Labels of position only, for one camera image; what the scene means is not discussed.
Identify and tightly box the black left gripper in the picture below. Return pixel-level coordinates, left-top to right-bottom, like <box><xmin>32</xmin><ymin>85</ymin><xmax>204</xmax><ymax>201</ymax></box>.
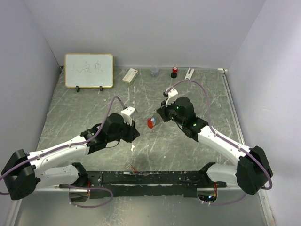
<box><xmin>107</xmin><ymin>117</ymin><xmax>141</xmax><ymax>142</ymax></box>

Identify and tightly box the white stapler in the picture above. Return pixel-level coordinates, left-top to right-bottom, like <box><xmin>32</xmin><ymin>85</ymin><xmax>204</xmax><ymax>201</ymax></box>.
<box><xmin>184</xmin><ymin>68</ymin><xmax>194</xmax><ymax>80</ymax></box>

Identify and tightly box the small whiteboard yellow frame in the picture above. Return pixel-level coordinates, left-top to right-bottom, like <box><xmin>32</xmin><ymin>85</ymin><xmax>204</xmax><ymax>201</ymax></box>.
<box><xmin>64</xmin><ymin>53</ymin><xmax>113</xmax><ymax>88</ymax></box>

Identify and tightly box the red tagged key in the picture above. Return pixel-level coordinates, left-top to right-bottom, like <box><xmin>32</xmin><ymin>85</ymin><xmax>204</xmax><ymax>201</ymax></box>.
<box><xmin>127</xmin><ymin>164</ymin><xmax>137</xmax><ymax>173</ymax></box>

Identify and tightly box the red black stamp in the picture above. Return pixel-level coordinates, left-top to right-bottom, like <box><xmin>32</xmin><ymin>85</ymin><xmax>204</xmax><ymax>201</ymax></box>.
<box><xmin>171</xmin><ymin>67</ymin><xmax>178</xmax><ymax>79</ymax></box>

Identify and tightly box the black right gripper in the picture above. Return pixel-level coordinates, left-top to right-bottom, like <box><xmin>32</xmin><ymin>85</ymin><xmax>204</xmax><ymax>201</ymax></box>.
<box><xmin>157</xmin><ymin>97</ymin><xmax>185</xmax><ymax>126</ymax></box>

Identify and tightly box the white cardboard box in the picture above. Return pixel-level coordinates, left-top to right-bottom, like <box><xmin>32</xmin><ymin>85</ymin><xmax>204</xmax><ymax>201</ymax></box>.
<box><xmin>122</xmin><ymin>68</ymin><xmax>138</xmax><ymax>85</ymax></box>

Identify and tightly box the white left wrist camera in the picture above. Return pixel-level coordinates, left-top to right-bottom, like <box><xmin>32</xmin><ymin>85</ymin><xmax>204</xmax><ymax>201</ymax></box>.
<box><xmin>120</xmin><ymin>106</ymin><xmax>136</xmax><ymax>126</ymax></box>

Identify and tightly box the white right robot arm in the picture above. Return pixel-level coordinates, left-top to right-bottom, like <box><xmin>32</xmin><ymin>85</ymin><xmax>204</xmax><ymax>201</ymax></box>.
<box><xmin>156</xmin><ymin>97</ymin><xmax>273</xmax><ymax>195</ymax></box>

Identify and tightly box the black whiteboard stand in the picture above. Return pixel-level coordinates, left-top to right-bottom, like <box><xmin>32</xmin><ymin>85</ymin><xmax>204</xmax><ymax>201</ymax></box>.
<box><xmin>75</xmin><ymin>86</ymin><xmax>103</xmax><ymax>92</ymax></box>

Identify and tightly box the clear jar of paperclips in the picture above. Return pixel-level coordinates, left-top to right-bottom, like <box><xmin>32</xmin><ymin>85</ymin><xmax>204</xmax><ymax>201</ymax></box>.
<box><xmin>150</xmin><ymin>65</ymin><xmax>159</xmax><ymax>77</ymax></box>

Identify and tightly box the red handled key organizer ring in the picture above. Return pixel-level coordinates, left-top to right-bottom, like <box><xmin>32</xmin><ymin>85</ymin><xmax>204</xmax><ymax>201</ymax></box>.
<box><xmin>146</xmin><ymin>110</ymin><xmax>164</xmax><ymax>129</ymax></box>

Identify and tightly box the aluminium rail frame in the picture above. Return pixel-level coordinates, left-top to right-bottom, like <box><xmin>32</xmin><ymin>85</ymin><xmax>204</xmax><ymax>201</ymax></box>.
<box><xmin>218</xmin><ymin>68</ymin><xmax>276</xmax><ymax>226</ymax></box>

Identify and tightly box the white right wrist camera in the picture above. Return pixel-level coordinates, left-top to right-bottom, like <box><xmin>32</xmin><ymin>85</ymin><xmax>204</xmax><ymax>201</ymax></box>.
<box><xmin>164</xmin><ymin>87</ymin><xmax>178</xmax><ymax>107</ymax></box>

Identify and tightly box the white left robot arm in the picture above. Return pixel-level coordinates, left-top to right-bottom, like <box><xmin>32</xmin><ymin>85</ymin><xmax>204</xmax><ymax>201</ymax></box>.
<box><xmin>0</xmin><ymin>113</ymin><xmax>140</xmax><ymax>200</ymax></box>

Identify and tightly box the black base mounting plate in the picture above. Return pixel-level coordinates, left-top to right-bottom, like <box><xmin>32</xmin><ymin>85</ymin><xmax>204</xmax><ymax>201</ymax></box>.
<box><xmin>71</xmin><ymin>171</ymin><xmax>226</xmax><ymax>199</ymax></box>

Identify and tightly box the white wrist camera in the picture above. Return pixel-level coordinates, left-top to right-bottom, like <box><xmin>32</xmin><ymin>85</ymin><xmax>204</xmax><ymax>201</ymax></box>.
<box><xmin>164</xmin><ymin>87</ymin><xmax>178</xmax><ymax>107</ymax></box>
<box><xmin>120</xmin><ymin>106</ymin><xmax>136</xmax><ymax>126</ymax></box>

